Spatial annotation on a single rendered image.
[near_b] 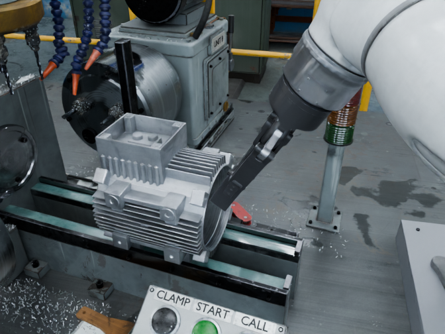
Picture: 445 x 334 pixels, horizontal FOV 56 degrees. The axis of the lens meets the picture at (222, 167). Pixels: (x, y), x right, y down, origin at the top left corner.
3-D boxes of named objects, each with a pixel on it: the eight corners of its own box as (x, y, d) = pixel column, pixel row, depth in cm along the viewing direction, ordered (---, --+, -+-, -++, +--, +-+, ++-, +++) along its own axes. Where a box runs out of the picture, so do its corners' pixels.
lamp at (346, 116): (324, 124, 88) (328, 105, 85) (329, 112, 92) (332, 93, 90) (354, 128, 86) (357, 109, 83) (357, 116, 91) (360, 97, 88)
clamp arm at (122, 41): (127, 157, 92) (110, 41, 78) (134, 150, 94) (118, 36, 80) (141, 160, 91) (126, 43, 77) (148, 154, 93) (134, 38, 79)
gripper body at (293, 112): (293, 59, 54) (255, 111, 59) (276, 82, 47) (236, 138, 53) (340, 93, 54) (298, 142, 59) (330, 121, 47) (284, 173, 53)
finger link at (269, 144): (298, 120, 52) (289, 138, 48) (275, 148, 55) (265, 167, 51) (283, 109, 52) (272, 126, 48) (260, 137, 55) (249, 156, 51)
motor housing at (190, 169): (100, 255, 77) (81, 169, 67) (149, 197, 92) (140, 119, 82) (200, 283, 71) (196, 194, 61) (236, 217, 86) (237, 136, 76)
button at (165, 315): (151, 332, 49) (146, 329, 47) (160, 306, 50) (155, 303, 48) (174, 340, 48) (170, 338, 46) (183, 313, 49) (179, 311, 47)
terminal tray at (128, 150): (100, 174, 72) (93, 138, 68) (132, 146, 80) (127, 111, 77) (162, 188, 69) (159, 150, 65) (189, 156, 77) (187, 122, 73)
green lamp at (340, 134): (322, 142, 90) (324, 124, 88) (326, 130, 95) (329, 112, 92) (350, 148, 88) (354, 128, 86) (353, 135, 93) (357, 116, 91)
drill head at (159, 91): (49, 166, 104) (23, 68, 90) (134, 102, 136) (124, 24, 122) (138, 186, 96) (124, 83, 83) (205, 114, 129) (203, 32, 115)
